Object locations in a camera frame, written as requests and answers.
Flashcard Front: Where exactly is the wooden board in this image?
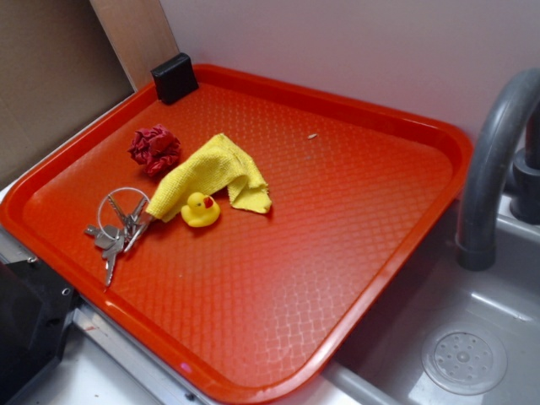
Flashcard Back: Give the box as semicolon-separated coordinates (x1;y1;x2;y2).
90;0;179;90

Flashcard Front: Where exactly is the silver key bunch with ring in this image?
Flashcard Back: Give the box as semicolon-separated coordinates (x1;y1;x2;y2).
84;186;149;290

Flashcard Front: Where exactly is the grey curved faucet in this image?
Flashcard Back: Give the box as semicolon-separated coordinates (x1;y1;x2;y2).
456;67;539;271

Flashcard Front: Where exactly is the black plastic block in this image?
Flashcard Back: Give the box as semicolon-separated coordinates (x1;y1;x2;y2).
150;52;199;105

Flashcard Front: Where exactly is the crumpled red paper ball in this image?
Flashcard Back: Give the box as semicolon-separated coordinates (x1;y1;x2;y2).
127;124;181;177

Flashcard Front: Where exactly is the yellow microfiber cloth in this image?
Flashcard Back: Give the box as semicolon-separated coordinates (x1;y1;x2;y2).
146;133;272;222

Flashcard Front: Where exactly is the orange plastic tray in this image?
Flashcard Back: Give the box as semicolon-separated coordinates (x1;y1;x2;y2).
1;65;472;404

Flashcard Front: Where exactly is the round sink drain strainer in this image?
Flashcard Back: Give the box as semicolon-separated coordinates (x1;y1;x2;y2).
421;322;508;396

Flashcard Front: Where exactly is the yellow rubber duck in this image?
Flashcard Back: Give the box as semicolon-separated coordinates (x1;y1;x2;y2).
181;192;221;228

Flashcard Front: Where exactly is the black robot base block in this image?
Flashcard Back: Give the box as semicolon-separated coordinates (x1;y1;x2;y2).
1;259;78;404

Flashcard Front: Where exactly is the grey toy sink basin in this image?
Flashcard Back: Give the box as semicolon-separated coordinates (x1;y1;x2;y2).
324;208;539;404

